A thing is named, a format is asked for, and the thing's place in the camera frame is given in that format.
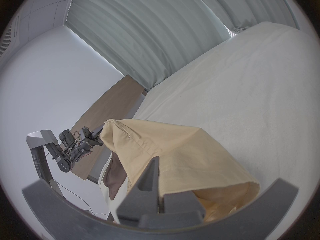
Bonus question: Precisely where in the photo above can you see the beige shorts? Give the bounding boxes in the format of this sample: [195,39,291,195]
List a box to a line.
[100,119,260,223]

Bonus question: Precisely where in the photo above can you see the brown garment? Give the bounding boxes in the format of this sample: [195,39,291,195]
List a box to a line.
[106,154,129,201]

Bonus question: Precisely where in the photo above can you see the bed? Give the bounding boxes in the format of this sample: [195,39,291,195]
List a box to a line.
[69,21,320,224]

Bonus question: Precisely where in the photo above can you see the window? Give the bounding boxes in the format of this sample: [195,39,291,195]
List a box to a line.
[224,24,237,37]

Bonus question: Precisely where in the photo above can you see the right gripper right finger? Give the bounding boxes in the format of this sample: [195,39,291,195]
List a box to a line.
[164,191,207,223]

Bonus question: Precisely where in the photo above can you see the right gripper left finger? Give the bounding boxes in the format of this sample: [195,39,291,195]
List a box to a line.
[117,156,161,225]

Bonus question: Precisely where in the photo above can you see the black cable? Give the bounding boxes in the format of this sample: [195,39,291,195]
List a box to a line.
[52,180,109,218]

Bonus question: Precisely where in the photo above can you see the grey-green curtain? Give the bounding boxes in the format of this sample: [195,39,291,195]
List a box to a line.
[66,0,230,92]
[185,0,300,34]

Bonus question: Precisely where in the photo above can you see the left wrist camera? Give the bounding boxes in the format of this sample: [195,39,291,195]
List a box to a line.
[59,130,75,144]

